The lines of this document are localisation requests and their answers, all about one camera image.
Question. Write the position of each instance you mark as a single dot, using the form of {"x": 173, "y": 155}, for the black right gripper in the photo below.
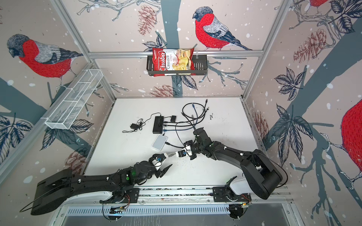
{"x": 189, "y": 143}

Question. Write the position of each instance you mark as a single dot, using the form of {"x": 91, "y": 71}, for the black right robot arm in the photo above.
{"x": 259, "y": 171}

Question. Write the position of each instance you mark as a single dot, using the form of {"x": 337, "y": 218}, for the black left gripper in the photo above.
{"x": 160, "y": 173}

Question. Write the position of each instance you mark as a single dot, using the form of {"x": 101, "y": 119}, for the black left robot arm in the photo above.
{"x": 54, "y": 190}

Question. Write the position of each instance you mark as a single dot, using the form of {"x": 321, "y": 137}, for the black power adapter with cable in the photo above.
{"x": 138, "y": 126}

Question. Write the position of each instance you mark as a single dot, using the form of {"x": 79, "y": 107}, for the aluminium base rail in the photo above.
{"x": 168, "y": 200}

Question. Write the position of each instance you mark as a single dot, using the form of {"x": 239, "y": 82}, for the black wall basket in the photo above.
{"x": 200, "y": 64}

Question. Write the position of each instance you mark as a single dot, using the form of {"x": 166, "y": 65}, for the white wire mesh shelf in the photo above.
{"x": 76, "y": 97}

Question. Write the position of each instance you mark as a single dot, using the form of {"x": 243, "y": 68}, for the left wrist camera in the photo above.
{"x": 158, "y": 159}

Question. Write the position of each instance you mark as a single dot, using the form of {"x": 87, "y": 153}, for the red cassava chips bag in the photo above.
{"x": 167, "y": 60}

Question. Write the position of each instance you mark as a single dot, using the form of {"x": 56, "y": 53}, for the black network switch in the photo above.
{"x": 158, "y": 125}

